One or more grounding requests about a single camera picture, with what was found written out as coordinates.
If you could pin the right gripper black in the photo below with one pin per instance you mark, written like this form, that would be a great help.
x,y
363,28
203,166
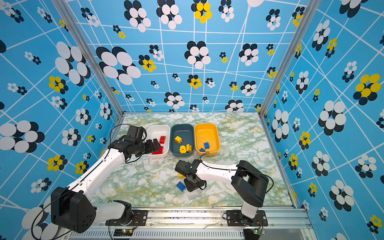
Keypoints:
x,y
189,188

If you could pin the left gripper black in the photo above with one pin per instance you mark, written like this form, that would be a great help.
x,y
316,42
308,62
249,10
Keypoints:
x,y
156,146

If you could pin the white plastic container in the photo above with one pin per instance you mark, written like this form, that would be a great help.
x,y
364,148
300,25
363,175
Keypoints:
x,y
162,134

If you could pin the yellow rounded lego duck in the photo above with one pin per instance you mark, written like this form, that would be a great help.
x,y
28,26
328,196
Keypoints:
x,y
183,149

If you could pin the dark teal plastic container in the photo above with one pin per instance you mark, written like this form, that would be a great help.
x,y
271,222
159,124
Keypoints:
x,y
186,132

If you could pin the yellow plastic container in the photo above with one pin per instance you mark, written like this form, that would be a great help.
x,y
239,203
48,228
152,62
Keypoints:
x,y
207,132

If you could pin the red lego brick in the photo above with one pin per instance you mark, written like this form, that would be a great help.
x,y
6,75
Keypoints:
x,y
162,139
159,152

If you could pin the orange yellow lego brick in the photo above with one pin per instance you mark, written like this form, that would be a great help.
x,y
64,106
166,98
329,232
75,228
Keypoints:
x,y
188,148

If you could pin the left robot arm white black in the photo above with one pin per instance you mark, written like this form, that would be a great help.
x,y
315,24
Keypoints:
x,y
71,207

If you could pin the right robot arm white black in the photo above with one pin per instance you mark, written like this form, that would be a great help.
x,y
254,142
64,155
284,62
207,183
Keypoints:
x,y
250,184

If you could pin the right circuit board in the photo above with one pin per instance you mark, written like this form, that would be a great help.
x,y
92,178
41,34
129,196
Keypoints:
x,y
253,234

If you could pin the circuit board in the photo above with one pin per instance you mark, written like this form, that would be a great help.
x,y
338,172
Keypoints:
x,y
123,233
253,234

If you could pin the left circuit board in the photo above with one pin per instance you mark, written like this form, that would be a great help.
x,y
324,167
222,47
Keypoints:
x,y
123,233

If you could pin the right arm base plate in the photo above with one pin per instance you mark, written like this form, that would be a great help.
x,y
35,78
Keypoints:
x,y
235,218

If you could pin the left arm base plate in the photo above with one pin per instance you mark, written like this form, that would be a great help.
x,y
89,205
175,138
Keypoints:
x,y
138,218

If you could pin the aluminium front rail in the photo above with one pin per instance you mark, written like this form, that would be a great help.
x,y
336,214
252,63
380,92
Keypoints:
x,y
284,223

